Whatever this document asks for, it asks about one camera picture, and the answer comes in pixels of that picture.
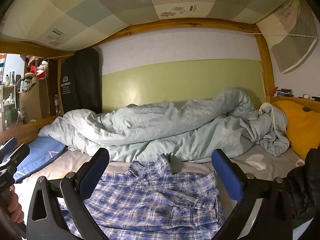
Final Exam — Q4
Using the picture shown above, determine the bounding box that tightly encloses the blue plaid shirt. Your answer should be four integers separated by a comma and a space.
58, 153, 227, 240

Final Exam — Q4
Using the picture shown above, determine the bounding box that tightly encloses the person left hand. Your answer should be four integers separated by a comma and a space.
1, 185, 24, 224

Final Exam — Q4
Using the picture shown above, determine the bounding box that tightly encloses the blue pillow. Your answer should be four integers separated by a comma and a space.
14, 137, 66, 183

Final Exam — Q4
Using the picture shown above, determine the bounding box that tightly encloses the black puffer jacket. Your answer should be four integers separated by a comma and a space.
284, 148, 320, 228

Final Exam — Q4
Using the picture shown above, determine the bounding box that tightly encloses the wooden shelf with clutter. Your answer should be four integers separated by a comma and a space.
1, 53, 60, 132

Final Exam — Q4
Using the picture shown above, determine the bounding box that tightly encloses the black hanging garment bag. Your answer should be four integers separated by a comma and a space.
60, 48, 102, 114

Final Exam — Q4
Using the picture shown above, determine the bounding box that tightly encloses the yellow pillow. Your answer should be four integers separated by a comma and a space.
273, 100, 320, 159

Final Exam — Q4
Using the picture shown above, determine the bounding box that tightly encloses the grey crumpled duvet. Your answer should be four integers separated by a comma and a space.
39, 88, 290, 163

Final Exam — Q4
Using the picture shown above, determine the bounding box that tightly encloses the checkered upper mattress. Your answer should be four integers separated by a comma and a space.
1, 0, 287, 50

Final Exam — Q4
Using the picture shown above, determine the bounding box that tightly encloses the hanging checkered cloth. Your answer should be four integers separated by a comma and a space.
257, 0, 318, 73

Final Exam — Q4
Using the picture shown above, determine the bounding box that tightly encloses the wooden bunk bed frame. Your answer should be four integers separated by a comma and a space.
0, 17, 320, 145

